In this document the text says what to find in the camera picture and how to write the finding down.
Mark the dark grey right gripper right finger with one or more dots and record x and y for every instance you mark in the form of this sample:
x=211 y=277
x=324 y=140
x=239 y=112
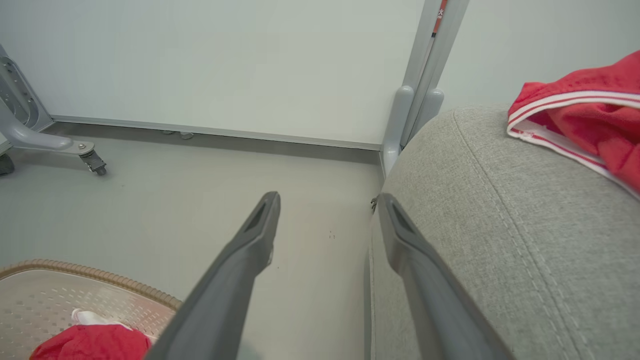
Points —
x=440 y=310

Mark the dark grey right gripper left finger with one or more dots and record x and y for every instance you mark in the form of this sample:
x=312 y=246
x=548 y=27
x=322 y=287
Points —
x=225 y=290

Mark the red jersey with striped trim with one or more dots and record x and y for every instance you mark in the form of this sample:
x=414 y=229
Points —
x=590 y=115

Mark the grey fabric sofa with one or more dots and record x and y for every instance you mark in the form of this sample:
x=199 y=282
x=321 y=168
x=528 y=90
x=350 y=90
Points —
x=500 y=225

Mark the black caster wheel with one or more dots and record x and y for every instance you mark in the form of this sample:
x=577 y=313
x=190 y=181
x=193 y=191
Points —
x=95 y=163
x=374 y=204

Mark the plain red garment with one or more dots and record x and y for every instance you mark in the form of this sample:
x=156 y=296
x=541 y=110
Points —
x=90 y=345

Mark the white plastic laundry basket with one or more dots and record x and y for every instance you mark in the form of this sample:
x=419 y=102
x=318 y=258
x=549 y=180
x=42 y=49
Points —
x=75 y=295

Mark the grey double partition foot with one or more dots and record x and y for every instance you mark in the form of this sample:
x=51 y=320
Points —
x=400 y=120

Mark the long grey partition foot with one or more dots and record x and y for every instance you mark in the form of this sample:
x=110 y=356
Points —
x=30 y=140

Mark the grey partition post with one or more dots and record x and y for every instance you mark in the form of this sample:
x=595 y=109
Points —
x=432 y=50

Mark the perforated grey metal bracket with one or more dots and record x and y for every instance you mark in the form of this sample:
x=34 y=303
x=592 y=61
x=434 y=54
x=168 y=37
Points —
x=17 y=95

